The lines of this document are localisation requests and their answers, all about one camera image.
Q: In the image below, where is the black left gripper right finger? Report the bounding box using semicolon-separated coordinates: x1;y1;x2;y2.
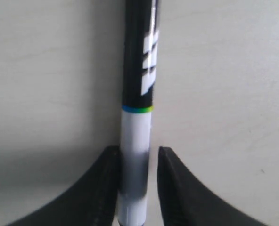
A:
157;146;264;226

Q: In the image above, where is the black and white whiteboard marker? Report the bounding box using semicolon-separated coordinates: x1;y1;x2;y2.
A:
118;0;160;226

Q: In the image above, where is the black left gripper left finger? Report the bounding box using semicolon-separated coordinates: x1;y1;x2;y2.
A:
11;146;121;226

